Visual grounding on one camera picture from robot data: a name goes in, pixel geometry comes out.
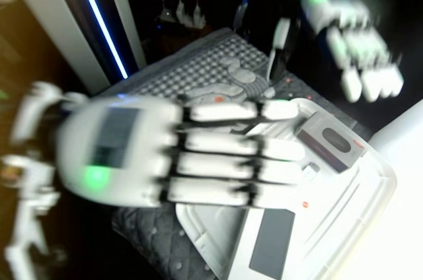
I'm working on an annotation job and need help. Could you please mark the grey box with slot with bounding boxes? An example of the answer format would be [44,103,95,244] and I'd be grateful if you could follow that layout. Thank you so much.
[295,111,367,175]

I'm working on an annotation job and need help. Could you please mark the narrow white frame post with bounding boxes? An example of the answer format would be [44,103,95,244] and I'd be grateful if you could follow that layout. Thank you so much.
[102,0,147,70]

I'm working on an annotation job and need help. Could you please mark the white power plug adapters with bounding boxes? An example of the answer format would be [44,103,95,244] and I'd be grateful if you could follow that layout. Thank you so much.
[158,0,208,29]

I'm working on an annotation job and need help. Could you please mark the blue LED light strip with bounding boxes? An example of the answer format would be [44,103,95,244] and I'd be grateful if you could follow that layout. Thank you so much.
[73,0,129,80]

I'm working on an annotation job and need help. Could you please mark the wide white frame post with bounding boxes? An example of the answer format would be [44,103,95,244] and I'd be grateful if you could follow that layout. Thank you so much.
[6,0,112,96]

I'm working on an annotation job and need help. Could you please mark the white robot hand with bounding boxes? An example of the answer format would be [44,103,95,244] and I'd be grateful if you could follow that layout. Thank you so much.
[269,0,406,103]
[54,93,307,210]

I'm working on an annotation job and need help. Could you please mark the white box with dark window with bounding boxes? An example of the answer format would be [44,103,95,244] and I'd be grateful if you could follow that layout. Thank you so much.
[227,199,327,280]

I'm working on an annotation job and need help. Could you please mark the white plastic tray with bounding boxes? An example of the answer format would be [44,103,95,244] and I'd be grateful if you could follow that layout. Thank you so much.
[174,96,397,280]

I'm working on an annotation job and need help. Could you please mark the grey bear print quilt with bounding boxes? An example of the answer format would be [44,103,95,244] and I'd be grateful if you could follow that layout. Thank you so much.
[110,27,367,280]

